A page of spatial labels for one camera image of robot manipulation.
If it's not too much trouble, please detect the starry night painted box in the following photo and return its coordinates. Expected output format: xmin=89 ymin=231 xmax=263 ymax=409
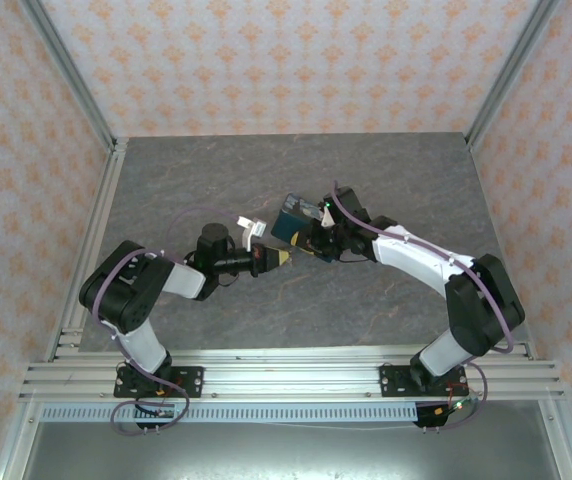
xmin=271 ymin=192 xmax=337 ymax=263

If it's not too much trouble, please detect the small circuit board with LED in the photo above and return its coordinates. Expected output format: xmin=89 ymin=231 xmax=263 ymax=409
xmin=138 ymin=402 xmax=186 ymax=420
xmin=435 ymin=396 xmax=481 ymax=416

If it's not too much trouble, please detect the grey sheet metal panel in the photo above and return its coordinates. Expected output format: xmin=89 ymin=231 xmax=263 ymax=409
xmin=19 ymin=422 xmax=563 ymax=480

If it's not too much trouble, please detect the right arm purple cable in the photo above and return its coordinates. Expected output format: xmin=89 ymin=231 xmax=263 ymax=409
xmin=332 ymin=179 xmax=518 ymax=434

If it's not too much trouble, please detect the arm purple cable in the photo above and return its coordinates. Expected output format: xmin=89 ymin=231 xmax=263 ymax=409
xmin=89 ymin=206 xmax=241 ymax=437
xmin=332 ymin=179 xmax=518 ymax=434

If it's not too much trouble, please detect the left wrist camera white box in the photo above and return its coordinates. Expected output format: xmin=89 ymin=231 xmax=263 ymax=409
xmin=234 ymin=214 xmax=269 ymax=252

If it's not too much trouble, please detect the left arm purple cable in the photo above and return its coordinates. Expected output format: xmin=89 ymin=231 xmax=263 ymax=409
xmin=89 ymin=206 xmax=241 ymax=437

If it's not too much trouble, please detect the aluminium mounting rail beam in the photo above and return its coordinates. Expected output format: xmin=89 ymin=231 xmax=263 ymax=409
xmin=18 ymin=348 xmax=568 ymax=402

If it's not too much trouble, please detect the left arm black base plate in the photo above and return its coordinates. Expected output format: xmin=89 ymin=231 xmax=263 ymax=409
xmin=113 ymin=365 xmax=205 ymax=400

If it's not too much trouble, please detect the aluminium side rail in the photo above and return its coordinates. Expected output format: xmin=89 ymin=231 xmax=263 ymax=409
xmin=44 ymin=138 xmax=130 ymax=362

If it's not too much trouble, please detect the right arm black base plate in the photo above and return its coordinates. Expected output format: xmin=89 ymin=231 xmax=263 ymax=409
xmin=379 ymin=363 xmax=470 ymax=399

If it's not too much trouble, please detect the slotted grey cable duct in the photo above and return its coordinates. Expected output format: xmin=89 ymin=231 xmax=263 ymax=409
xmin=39 ymin=403 xmax=420 ymax=424

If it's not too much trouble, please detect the aluminium frame post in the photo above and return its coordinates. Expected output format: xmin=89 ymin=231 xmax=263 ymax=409
xmin=19 ymin=0 xmax=118 ymax=152
xmin=464 ymin=0 xmax=563 ymax=149

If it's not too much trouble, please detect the aluminium frame strut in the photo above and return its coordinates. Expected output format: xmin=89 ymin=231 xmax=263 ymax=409
xmin=0 ymin=399 xmax=43 ymax=480
xmin=539 ymin=399 xmax=572 ymax=480

